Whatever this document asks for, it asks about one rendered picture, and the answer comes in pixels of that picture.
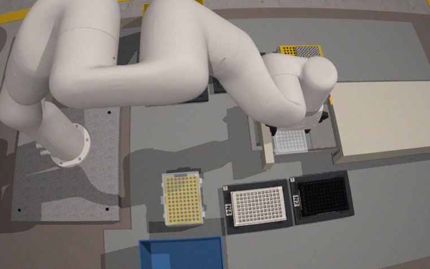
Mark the blue box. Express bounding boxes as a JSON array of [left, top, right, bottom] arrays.
[[138, 236, 224, 269]]

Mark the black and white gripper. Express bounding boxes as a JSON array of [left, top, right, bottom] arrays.
[[265, 105, 328, 136]]

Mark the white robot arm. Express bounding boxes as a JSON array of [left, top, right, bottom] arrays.
[[0, 0, 338, 168]]

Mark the yellow bin with label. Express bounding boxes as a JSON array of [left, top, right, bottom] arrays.
[[142, 0, 204, 18]]

